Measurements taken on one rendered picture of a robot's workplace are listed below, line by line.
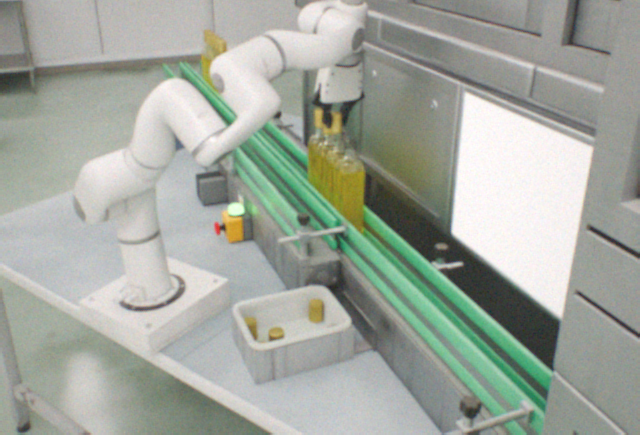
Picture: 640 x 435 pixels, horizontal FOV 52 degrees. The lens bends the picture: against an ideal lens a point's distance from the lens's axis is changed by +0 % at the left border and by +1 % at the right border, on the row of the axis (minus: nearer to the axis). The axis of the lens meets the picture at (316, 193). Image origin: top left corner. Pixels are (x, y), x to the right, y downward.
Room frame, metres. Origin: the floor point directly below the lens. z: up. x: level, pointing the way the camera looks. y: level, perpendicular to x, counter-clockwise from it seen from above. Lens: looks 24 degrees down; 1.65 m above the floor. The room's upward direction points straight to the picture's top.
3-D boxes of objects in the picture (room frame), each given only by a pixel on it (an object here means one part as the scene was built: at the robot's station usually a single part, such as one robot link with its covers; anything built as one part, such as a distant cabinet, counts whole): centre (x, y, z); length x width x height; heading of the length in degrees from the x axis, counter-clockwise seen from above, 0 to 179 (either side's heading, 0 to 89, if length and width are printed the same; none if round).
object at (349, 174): (1.45, -0.08, 0.99); 0.06 x 0.06 x 0.21; 21
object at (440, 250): (1.18, -0.27, 0.94); 0.07 x 0.04 x 0.13; 112
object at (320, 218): (2.18, 0.29, 0.92); 1.75 x 0.01 x 0.08; 22
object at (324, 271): (1.33, -0.01, 0.85); 0.09 x 0.04 x 0.07; 112
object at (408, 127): (1.29, -0.29, 1.15); 0.90 x 0.03 x 0.34; 22
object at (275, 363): (1.19, 0.03, 0.79); 0.27 x 0.17 x 0.08; 112
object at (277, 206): (2.15, 0.36, 0.92); 1.75 x 0.01 x 0.08; 22
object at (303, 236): (1.32, 0.01, 0.95); 0.17 x 0.03 x 0.12; 112
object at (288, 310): (1.18, 0.05, 0.80); 0.22 x 0.17 x 0.09; 112
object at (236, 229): (1.69, 0.23, 0.79); 0.07 x 0.07 x 0.07; 22
